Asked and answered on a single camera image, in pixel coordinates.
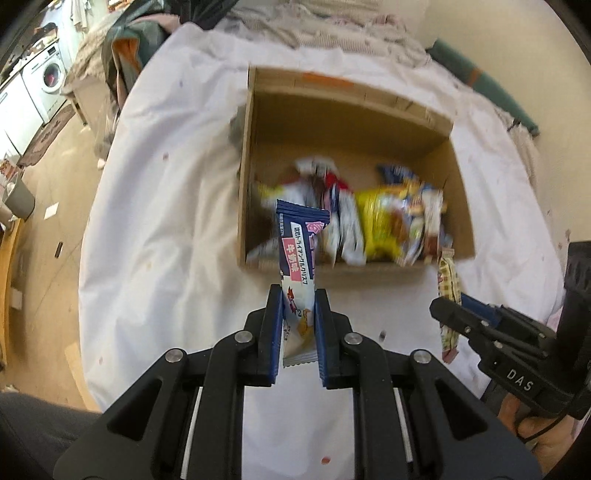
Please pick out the checkered snack packet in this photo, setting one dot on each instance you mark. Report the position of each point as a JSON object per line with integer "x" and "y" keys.
{"x": 448, "y": 281}

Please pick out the grey trash bin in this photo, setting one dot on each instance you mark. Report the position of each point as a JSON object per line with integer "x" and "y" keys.
{"x": 19, "y": 201}

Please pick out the dark trouser leg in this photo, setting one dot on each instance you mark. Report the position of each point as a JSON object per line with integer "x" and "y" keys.
{"x": 41, "y": 438}

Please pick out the white paper scrap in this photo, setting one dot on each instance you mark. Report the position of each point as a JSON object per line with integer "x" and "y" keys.
{"x": 51, "y": 211}

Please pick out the green rolled mat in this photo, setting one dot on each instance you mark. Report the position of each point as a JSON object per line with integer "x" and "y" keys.
{"x": 489, "y": 87}

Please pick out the white washing machine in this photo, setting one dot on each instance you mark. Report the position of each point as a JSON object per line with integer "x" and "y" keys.
{"x": 48, "y": 78}

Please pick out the blue white snack packet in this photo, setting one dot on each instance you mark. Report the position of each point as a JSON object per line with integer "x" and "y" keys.
{"x": 298, "y": 258}

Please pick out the pile of snack packets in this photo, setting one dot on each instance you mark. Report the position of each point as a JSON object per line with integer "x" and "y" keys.
{"x": 341, "y": 217}

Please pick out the person's right hand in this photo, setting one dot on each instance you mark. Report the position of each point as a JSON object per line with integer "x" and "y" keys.
{"x": 540, "y": 445}

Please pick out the white printed bed sheet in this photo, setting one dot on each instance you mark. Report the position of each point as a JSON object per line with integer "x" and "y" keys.
{"x": 175, "y": 207}

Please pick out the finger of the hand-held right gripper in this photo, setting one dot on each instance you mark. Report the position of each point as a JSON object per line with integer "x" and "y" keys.
{"x": 480, "y": 307}
{"x": 450, "y": 316}

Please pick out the beige draped cloth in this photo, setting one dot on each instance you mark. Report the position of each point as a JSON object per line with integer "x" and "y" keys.
{"x": 87, "y": 60}

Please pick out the yellow snack bag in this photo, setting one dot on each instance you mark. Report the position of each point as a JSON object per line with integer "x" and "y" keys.
{"x": 376, "y": 221}

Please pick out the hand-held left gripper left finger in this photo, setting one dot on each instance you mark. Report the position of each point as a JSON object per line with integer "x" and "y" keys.
{"x": 276, "y": 332}

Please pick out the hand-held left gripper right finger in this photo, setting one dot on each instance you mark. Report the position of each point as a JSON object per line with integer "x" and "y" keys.
{"x": 324, "y": 341}

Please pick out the patterned floor rug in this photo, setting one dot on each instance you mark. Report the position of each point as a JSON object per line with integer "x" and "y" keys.
{"x": 48, "y": 136}

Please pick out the dark hanging jacket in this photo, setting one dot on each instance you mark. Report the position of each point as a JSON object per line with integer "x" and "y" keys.
{"x": 203, "y": 9}

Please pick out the cardboard box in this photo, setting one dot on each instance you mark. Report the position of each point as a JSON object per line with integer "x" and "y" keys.
{"x": 332, "y": 124}

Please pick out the white kitchen cabinet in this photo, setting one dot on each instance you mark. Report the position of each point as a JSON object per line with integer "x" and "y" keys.
{"x": 16, "y": 115}

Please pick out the small black object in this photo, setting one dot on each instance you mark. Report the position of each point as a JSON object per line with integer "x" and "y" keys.
{"x": 58, "y": 249}

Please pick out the floral crumpled blanket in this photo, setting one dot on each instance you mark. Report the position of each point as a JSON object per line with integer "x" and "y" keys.
{"x": 332, "y": 27}

